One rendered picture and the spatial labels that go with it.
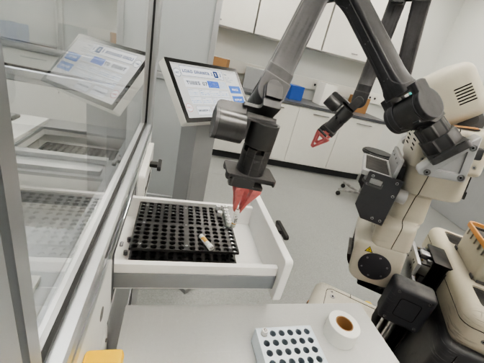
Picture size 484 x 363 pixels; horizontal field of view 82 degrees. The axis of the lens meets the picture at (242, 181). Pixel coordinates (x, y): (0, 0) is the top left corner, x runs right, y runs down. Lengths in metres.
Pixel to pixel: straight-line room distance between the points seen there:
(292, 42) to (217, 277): 0.51
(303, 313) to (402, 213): 0.50
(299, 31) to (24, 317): 0.63
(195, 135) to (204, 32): 0.92
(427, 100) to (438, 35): 4.51
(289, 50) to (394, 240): 0.70
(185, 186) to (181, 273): 1.09
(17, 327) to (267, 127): 0.42
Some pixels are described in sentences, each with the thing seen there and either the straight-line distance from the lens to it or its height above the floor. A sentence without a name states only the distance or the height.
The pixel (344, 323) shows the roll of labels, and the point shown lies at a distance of 0.74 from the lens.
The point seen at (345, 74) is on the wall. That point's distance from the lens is 4.61.
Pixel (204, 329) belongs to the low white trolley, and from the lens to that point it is 0.65.
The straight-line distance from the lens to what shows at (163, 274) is 0.58.
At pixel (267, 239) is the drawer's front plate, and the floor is 0.90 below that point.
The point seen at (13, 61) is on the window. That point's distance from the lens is 0.21.
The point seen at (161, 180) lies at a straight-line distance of 2.47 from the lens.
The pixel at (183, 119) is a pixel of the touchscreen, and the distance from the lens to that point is 1.29.
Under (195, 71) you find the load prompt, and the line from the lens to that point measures 1.47.
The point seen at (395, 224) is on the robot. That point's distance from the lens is 1.04.
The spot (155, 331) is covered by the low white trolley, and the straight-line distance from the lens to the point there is 0.64.
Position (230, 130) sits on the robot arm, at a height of 1.15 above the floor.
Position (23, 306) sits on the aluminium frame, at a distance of 0.22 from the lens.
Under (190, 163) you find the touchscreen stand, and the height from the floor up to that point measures 0.69.
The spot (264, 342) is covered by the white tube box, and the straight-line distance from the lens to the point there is 0.62.
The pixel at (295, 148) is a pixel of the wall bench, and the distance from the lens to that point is 3.83.
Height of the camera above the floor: 1.28
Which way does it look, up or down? 24 degrees down
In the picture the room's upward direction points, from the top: 14 degrees clockwise
